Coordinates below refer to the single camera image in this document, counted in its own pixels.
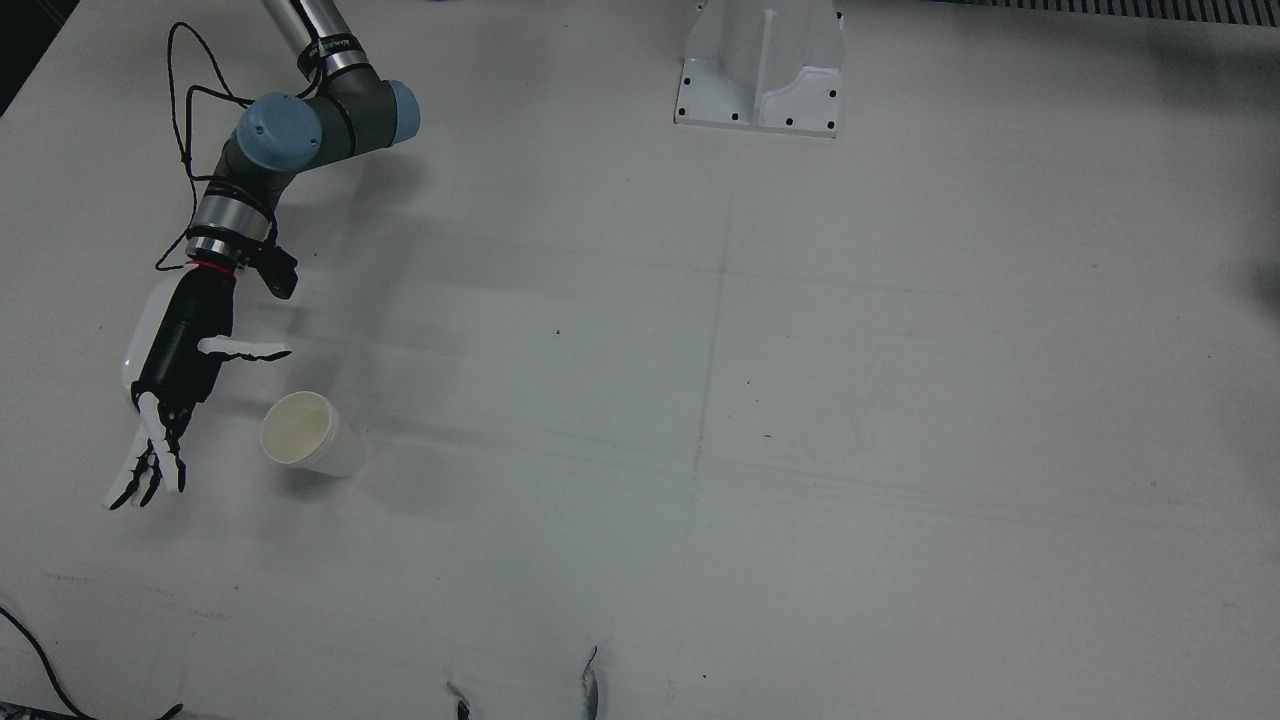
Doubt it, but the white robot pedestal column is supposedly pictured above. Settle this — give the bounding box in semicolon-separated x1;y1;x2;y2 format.
673;0;847;139

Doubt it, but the metal grating platform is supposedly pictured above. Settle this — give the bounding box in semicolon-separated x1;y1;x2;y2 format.
955;0;1280;28

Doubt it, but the black table cable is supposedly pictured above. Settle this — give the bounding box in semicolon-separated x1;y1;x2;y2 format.
0;605;186;720

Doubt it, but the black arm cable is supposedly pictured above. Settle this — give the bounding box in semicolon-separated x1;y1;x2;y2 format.
154;21;277;273

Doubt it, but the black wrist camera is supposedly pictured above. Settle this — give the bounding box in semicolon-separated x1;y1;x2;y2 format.
248;243;300;301

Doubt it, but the white paper cup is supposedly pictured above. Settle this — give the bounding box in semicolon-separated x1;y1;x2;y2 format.
260;391;369;479

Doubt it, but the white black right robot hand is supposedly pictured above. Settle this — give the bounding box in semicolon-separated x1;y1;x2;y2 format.
103;268;294;512

